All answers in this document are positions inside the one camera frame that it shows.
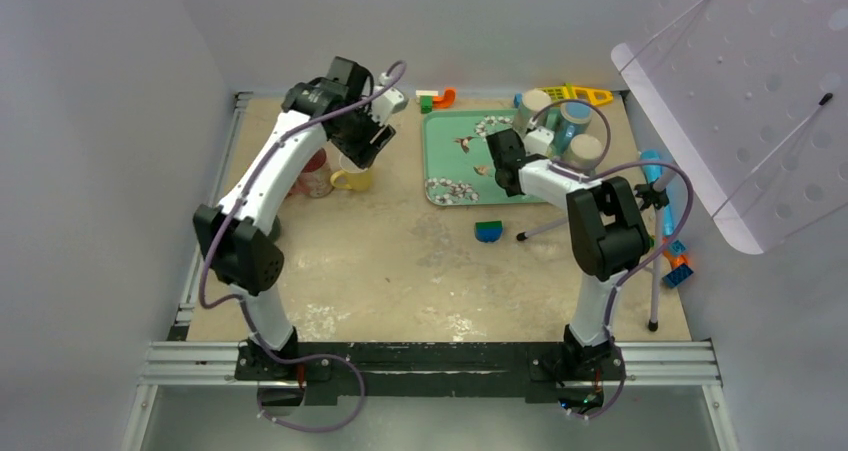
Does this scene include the yellow mug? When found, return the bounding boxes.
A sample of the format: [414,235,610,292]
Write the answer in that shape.
[330,162,373,192]

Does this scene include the pink glass mug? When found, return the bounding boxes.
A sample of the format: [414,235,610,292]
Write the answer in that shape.
[296,148,333,198]

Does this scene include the floral cream mug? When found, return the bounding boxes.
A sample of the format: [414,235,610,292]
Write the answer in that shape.
[512,88,552,137]

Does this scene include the blue-bottom mug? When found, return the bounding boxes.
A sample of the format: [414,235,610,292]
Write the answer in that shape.
[552,101,593,156]

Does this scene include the seahorse cream mug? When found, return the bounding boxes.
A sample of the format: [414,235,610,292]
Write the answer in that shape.
[564,134,604,174]

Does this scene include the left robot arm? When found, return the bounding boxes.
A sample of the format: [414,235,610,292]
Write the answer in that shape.
[192,57,408,380]

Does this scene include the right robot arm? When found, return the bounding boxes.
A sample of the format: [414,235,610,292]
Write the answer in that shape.
[485,129,651,378]

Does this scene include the orange green toy blocks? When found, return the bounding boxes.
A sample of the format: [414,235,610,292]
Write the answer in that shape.
[415,87,457,114]

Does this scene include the teal floral tray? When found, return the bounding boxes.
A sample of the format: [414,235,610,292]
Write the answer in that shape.
[421,109,544,207]

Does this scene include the blue green toy block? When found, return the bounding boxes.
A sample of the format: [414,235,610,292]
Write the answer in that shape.
[474,221,504,243]

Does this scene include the yellow toy phone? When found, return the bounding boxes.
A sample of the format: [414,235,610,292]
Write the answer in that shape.
[540,83,614,107]

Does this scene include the blue plastic toy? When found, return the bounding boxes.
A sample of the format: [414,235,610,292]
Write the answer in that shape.
[638,149,678,237]

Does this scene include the tripod stand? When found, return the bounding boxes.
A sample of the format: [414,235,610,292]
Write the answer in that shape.
[515,159,684,333]

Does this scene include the coloured lego bricks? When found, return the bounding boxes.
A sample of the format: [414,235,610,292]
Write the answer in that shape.
[657,240,694,289]

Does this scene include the white perforated panel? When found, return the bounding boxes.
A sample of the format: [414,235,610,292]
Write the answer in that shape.
[611,0,847,255]

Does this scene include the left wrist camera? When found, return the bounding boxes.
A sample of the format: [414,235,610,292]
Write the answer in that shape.
[370,86,409,124]

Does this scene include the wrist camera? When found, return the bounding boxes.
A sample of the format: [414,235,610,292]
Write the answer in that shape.
[523,127,555,158]
[370,86,409,124]

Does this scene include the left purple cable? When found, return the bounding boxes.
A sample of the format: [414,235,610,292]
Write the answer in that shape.
[197,59,408,434]

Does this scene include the purple cable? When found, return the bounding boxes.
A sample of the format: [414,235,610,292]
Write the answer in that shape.
[197,59,408,434]
[528,98,696,423]

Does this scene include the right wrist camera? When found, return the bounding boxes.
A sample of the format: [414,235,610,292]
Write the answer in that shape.
[523,127,555,158]

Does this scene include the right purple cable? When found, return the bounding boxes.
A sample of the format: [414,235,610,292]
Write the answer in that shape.
[528,98,696,423]

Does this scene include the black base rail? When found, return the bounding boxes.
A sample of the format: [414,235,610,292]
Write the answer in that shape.
[234,341,625,409]

